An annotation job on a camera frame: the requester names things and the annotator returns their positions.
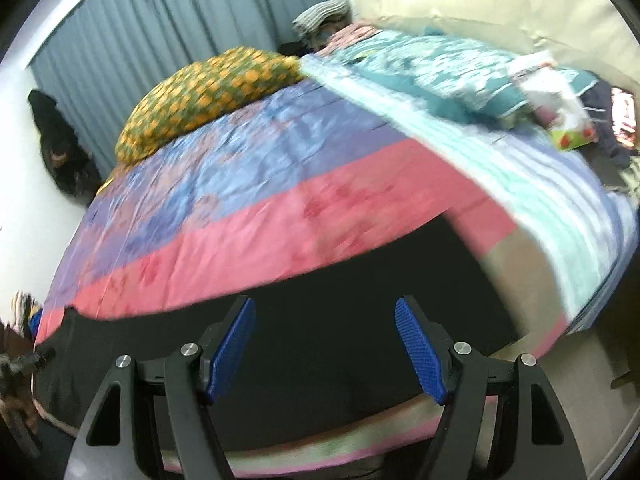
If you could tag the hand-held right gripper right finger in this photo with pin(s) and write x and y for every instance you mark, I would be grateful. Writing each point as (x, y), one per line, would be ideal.
(420, 350)

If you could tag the striped bed sheet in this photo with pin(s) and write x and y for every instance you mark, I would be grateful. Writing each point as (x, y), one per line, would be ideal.
(530, 200)

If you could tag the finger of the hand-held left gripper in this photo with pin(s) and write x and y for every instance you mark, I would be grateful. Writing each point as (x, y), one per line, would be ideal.
(37, 357)

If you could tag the teal floral blanket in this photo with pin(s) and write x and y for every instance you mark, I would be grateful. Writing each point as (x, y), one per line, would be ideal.
(440, 70)

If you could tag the dark blue garment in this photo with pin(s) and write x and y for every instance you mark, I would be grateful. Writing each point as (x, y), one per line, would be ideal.
(607, 125)

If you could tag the brown wooden nightstand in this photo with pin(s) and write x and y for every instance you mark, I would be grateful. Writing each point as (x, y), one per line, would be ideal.
(11, 337)

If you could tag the beige padded headboard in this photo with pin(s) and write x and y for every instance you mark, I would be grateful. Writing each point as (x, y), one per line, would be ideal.
(475, 0)

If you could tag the pink cloth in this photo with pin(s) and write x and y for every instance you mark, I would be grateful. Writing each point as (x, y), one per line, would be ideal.
(350, 35)

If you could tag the colourful patchwork quilt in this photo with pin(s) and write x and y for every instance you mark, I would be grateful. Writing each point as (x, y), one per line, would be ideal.
(240, 170)

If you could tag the dark hanging clothes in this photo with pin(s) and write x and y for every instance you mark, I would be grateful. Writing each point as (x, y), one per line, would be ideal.
(60, 150)

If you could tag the grey-blue curtain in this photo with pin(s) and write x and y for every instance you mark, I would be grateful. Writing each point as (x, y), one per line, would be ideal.
(175, 25)

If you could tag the white and red snack packet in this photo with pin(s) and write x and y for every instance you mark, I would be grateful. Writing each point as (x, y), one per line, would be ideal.
(555, 105)

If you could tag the pile of colourful clothes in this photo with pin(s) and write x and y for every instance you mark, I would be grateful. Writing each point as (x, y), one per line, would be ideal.
(25, 310)

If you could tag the grey folded blanket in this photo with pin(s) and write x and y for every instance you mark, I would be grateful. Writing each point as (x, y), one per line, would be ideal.
(320, 12)

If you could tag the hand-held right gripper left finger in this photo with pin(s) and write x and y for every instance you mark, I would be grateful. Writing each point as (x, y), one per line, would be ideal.
(230, 350)

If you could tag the black pants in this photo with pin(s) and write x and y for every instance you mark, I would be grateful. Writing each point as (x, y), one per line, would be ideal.
(325, 335)

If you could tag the yellow floral pillow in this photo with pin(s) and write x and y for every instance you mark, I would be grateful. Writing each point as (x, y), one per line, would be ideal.
(200, 95)

